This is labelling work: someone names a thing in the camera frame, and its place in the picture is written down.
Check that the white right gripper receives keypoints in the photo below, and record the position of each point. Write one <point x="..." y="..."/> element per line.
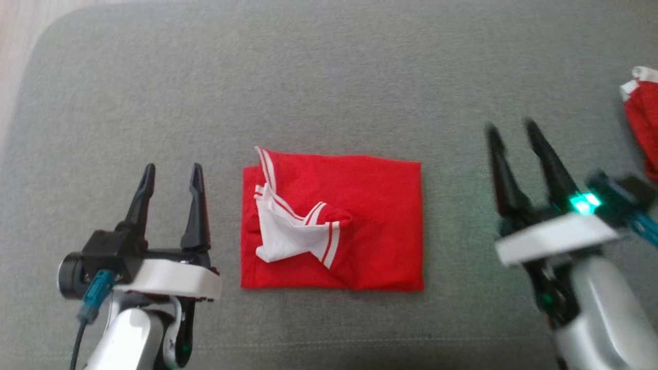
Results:
<point x="555" y="239"/>

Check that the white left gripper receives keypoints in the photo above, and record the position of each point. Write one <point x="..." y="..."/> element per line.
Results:
<point x="169" y="277"/>

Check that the red basketball jersey white trim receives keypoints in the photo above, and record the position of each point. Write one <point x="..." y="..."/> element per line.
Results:
<point x="370" y="221"/>

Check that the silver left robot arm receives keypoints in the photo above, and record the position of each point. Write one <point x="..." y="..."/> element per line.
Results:
<point x="128" y="339"/>

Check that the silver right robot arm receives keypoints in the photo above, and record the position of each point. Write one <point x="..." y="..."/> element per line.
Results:
<point x="601" y="308"/>

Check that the folded red garment white trim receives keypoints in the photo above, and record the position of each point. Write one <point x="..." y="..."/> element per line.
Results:
<point x="645" y="123"/>

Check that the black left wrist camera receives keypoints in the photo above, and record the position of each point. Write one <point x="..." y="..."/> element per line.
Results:
<point x="103" y="257"/>

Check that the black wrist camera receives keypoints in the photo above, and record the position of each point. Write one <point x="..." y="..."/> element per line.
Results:
<point x="103" y="257"/>
<point x="622" y="192"/>

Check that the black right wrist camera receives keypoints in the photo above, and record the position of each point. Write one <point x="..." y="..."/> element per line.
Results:
<point x="622" y="192"/>

